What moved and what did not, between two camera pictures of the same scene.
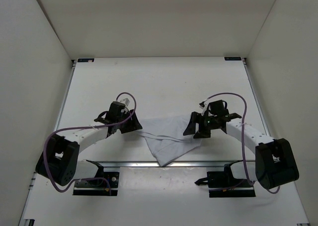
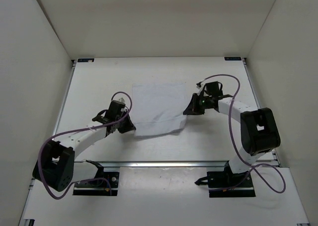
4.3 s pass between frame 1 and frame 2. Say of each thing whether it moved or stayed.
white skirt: moved
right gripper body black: moved
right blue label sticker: stayed
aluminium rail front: stayed
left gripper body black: stayed
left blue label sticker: stayed
